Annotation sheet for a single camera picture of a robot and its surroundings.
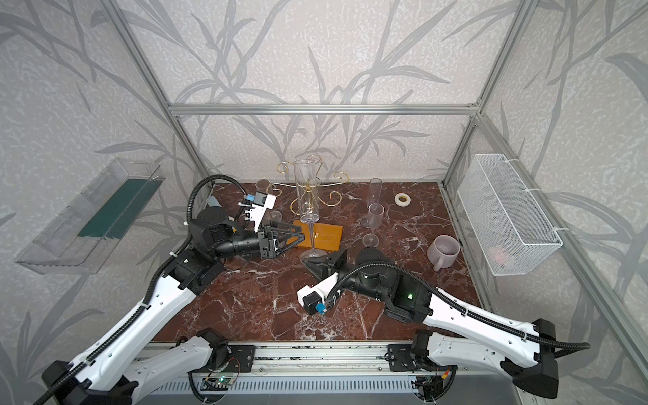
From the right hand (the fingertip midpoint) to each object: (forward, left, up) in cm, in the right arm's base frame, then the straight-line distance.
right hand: (309, 249), depth 60 cm
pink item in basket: (+5, -54, -13) cm, 56 cm away
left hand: (+2, +2, +2) cm, 4 cm away
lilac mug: (+16, -46, -32) cm, 58 cm away
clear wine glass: (+33, -20, -17) cm, 42 cm away
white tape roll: (+44, -36, -33) cm, 66 cm away
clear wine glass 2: (+30, -21, -25) cm, 44 cm away
